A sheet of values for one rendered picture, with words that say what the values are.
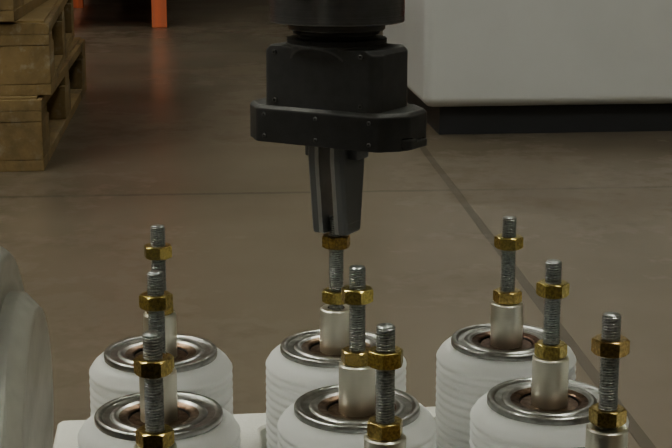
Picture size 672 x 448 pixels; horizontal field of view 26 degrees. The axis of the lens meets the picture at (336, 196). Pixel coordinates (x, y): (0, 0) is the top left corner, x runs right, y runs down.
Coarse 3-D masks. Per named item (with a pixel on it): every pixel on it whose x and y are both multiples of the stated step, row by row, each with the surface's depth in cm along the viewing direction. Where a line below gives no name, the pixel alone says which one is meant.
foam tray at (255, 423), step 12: (432, 408) 108; (72, 420) 106; (84, 420) 106; (240, 420) 106; (252, 420) 106; (264, 420) 106; (60, 432) 103; (72, 432) 103; (240, 432) 103; (252, 432) 103; (264, 432) 105; (60, 444) 101; (72, 444) 101; (240, 444) 101; (252, 444) 101; (264, 444) 105
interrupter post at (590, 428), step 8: (592, 424) 77; (592, 432) 76; (600, 432) 76; (608, 432) 76; (616, 432) 76; (624, 432) 76; (592, 440) 76; (600, 440) 76; (608, 440) 76; (616, 440) 76; (624, 440) 76
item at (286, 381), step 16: (272, 352) 99; (272, 368) 97; (288, 368) 96; (304, 368) 95; (320, 368) 95; (336, 368) 95; (400, 368) 97; (272, 384) 97; (288, 384) 96; (304, 384) 95; (320, 384) 94; (336, 384) 94; (400, 384) 97; (272, 400) 98; (288, 400) 96; (272, 416) 98; (272, 432) 98
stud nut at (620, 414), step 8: (592, 408) 76; (624, 408) 76; (592, 416) 76; (600, 416) 76; (608, 416) 76; (616, 416) 75; (624, 416) 76; (600, 424) 76; (608, 424) 76; (616, 424) 76
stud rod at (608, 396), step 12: (612, 312) 76; (612, 324) 75; (612, 336) 75; (600, 360) 76; (612, 360) 75; (600, 372) 76; (612, 372) 75; (600, 384) 76; (612, 384) 76; (600, 396) 76; (612, 396) 76; (600, 408) 76; (612, 408) 76
